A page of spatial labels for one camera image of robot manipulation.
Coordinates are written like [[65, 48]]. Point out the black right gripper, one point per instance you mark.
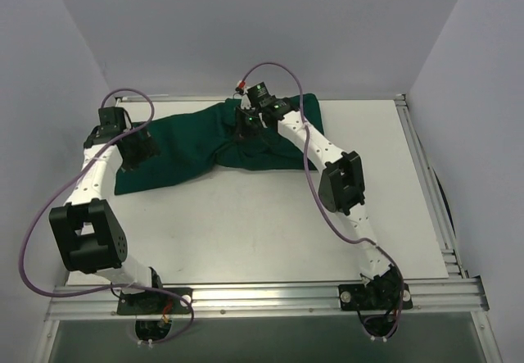
[[246, 127]]

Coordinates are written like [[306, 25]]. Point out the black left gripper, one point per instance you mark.
[[139, 150]]

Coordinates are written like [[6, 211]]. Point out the green surgical cloth kit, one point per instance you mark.
[[192, 144]]

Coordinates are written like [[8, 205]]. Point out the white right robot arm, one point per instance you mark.
[[336, 181]]

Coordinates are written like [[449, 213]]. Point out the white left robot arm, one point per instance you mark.
[[89, 237]]

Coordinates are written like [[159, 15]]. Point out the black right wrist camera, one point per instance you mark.
[[259, 95]]

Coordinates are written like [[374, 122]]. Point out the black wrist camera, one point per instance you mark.
[[259, 95], [113, 120]]

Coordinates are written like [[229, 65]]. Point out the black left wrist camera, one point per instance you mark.
[[113, 120]]

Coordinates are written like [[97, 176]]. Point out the back aluminium frame rail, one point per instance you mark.
[[171, 98]]

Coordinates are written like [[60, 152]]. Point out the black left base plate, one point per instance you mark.
[[149, 303]]

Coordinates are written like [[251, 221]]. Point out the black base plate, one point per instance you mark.
[[149, 303], [370, 297]]

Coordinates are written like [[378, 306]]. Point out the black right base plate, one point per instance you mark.
[[370, 297]]

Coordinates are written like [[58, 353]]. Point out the front aluminium frame rail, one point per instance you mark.
[[211, 301]]

